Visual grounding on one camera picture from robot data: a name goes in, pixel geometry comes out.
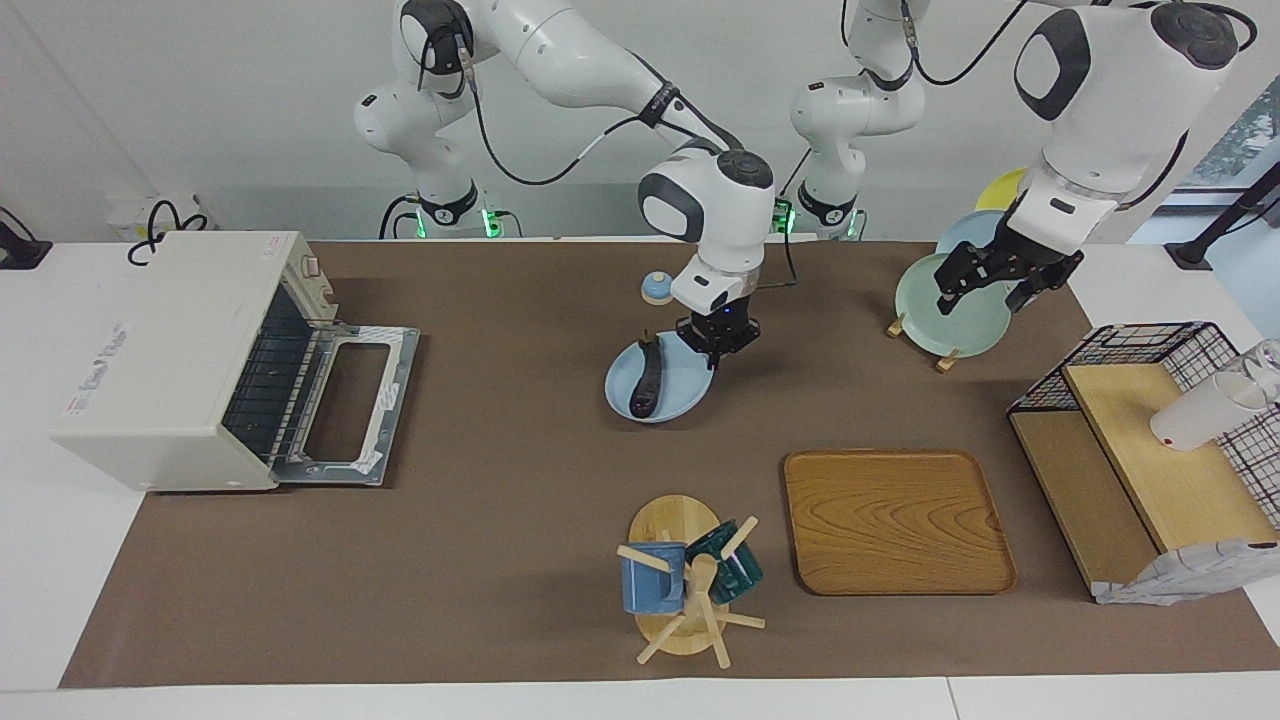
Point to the wooden mug tree stand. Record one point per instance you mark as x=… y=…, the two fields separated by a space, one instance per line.
x=672 y=520

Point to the small blue bell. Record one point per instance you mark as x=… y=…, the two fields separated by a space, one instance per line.
x=654 y=290

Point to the wooden plate rack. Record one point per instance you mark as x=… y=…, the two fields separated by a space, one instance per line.
x=945 y=362

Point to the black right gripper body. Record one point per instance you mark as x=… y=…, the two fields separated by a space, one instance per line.
x=720 y=332

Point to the white patterned cloth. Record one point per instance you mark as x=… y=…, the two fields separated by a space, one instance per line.
x=1180 y=578

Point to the white cup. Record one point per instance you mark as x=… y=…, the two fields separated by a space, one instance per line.
x=1200 y=415

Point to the dark green mug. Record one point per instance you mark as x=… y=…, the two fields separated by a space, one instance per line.
x=738 y=572

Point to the glass oven door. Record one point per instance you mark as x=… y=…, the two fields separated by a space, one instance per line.
x=395 y=400

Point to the brown table mat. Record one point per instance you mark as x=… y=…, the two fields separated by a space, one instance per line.
x=500 y=560

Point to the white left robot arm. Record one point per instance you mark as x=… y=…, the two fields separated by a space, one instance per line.
x=1120 y=100

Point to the white power strip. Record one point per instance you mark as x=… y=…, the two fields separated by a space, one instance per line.
x=135 y=215

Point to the blue mug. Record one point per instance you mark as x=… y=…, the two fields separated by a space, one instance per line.
x=650 y=585

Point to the pale green plate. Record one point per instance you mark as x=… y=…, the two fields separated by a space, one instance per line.
x=975 y=325

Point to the white toaster oven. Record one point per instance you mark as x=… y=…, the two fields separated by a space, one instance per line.
x=170 y=360

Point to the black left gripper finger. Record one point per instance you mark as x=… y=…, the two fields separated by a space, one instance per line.
x=1028 y=295
x=948 y=300

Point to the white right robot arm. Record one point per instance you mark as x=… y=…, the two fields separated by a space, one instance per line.
x=560 y=60

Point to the dark purple eggplant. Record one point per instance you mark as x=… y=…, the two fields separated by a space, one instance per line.
x=648 y=385

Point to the light blue serving plate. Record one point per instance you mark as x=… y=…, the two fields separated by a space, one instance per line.
x=685 y=390

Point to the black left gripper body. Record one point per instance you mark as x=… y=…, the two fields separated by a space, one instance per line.
x=1010 y=260

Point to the black stand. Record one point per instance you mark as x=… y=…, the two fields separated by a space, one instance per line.
x=1215 y=225

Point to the yellow plate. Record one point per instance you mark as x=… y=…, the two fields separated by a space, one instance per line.
x=1005 y=190

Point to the wooden tray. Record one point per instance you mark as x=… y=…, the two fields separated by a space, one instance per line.
x=900 y=520

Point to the clear glass cup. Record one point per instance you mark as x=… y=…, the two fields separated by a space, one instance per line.
x=1268 y=360

